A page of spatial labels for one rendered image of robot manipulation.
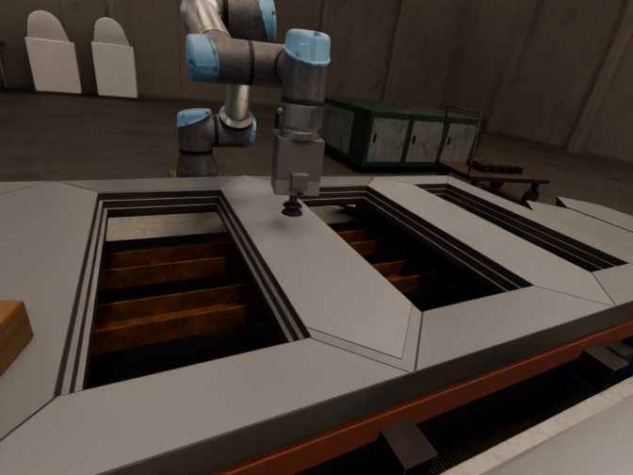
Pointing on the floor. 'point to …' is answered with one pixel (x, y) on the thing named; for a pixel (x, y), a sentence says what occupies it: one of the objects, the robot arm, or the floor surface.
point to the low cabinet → (395, 135)
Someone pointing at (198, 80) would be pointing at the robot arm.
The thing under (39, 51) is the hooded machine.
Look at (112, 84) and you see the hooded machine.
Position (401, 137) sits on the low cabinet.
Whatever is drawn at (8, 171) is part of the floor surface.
